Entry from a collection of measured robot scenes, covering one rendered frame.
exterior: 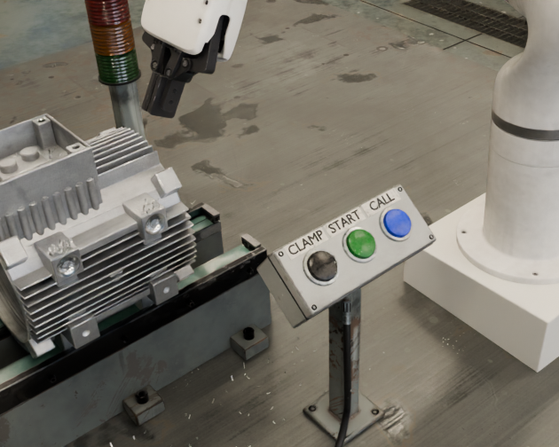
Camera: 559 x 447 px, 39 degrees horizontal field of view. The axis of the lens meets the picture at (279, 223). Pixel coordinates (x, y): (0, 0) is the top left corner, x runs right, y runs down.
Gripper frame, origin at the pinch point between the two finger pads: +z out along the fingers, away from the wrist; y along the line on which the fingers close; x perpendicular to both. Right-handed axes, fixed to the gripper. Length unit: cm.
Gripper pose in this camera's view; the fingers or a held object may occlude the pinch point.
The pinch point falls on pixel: (162, 95)
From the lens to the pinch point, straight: 80.7
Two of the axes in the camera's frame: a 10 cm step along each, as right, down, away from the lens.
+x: -6.6, -0.3, -7.5
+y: -6.7, -4.4, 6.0
